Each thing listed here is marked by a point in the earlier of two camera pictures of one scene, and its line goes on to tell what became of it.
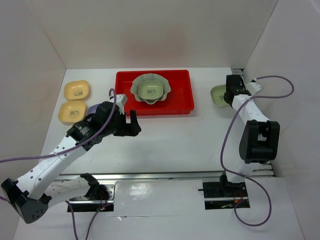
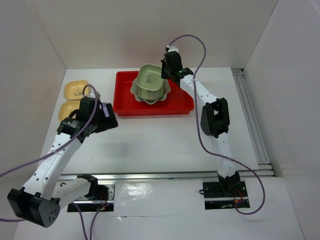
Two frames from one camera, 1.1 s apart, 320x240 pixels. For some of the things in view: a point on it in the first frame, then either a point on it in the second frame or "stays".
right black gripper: x=244 y=88 -> x=164 y=75
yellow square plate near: x=72 y=111 stays
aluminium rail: x=198 y=176 stays
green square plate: x=150 y=89 stays
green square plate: x=217 y=94 -> x=149 y=77
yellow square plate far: x=76 y=90 stays
